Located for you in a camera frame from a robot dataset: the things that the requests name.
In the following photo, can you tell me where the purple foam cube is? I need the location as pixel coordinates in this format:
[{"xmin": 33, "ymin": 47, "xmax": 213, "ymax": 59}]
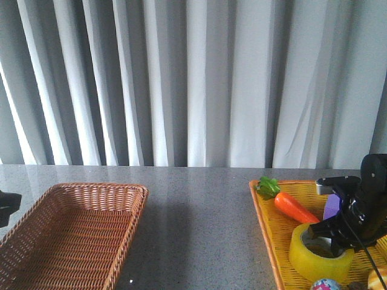
[{"xmin": 323, "ymin": 194, "xmax": 341, "ymax": 220}]

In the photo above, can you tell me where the yellow tape roll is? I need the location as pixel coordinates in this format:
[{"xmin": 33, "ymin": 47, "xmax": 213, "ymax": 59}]
[{"xmin": 289, "ymin": 224, "xmax": 354, "ymax": 282}]

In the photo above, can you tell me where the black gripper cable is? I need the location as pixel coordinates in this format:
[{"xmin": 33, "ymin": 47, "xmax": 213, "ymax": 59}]
[{"xmin": 340, "ymin": 208, "xmax": 387, "ymax": 290}]

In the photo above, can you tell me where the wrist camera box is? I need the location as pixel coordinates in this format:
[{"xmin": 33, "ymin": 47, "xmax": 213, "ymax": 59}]
[{"xmin": 316, "ymin": 175, "xmax": 361, "ymax": 195}]

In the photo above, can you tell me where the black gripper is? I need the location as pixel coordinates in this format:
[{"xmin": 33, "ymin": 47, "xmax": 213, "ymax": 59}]
[
  {"xmin": 0, "ymin": 191, "xmax": 22, "ymax": 227},
  {"xmin": 308, "ymin": 153, "xmax": 386, "ymax": 257}
]

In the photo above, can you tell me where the toy bread roll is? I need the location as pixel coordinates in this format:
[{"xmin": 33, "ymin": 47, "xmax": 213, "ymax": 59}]
[{"xmin": 368, "ymin": 266, "xmax": 387, "ymax": 290}]

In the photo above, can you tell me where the dark brown small object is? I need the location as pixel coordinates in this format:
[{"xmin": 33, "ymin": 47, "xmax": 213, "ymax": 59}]
[{"xmin": 348, "ymin": 282, "xmax": 368, "ymax": 290}]

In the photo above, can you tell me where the grey pleated curtain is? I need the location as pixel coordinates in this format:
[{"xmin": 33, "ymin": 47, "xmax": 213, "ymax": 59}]
[{"xmin": 1, "ymin": 1, "xmax": 386, "ymax": 169}]

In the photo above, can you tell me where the orange toy carrot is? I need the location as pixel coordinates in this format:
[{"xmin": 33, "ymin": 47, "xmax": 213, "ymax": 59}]
[{"xmin": 255, "ymin": 176, "xmax": 320, "ymax": 224}]

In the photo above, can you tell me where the yellow wicker basket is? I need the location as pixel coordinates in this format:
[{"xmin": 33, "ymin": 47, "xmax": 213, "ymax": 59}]
[{"xmin": 249, "ymin": 180, "xmax": 386, "ymax": 289}]

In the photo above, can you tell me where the brown wicker basket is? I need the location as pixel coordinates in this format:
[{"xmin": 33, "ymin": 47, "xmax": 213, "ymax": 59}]
[{"xmin": 1, "ymin": 182, "xmax": 149, "ymax": 289}]

